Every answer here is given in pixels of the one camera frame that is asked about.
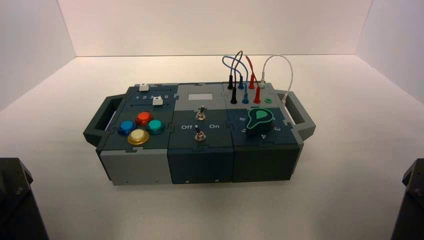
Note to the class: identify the grey and teal task box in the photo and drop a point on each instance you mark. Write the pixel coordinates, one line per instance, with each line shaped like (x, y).
(198, 162)

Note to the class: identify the blue push button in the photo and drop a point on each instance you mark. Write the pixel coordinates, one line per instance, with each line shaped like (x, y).
(127, 127)

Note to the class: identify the green banana socket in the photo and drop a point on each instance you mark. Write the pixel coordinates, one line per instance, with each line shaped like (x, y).
(268, 100)

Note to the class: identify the metal toggle switch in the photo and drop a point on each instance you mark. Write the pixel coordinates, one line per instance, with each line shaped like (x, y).
(200, 115)
(199, 136)

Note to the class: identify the green rotary knob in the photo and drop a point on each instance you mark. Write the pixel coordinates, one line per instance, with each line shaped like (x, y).
(260, 121)

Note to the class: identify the red push button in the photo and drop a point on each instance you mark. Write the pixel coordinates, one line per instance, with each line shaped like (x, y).
(144, 117)

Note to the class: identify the yellow push button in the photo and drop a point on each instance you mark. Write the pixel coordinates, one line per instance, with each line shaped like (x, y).
(138, 136)

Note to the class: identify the white display window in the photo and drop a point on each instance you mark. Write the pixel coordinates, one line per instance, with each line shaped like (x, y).
(200, 97)

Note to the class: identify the green push button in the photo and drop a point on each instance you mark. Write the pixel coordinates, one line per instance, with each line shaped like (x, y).
(155, 126)

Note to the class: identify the white slider knob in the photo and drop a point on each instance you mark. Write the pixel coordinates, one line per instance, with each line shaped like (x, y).
(157, 101)
(143, 87)

